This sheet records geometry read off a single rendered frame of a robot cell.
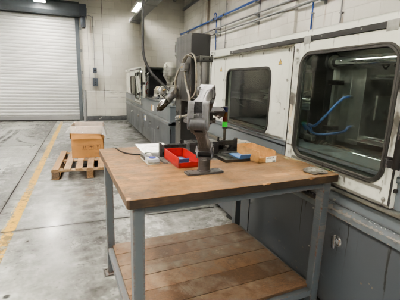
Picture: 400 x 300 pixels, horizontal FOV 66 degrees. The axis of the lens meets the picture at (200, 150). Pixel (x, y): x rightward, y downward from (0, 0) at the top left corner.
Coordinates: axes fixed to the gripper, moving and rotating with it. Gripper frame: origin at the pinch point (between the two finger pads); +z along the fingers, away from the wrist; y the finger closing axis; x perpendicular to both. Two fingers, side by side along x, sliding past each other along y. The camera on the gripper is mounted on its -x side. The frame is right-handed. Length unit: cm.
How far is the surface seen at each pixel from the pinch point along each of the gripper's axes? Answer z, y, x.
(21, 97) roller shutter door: 524, 797, 180
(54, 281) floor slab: 125, -8, 78
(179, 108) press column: 19, 47, -7
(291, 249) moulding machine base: 71, -45, -72
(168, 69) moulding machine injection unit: 189, 415, -129
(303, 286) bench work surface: 59, -73, -56
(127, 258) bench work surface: 93, -18, 33
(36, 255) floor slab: 145, 25, 91
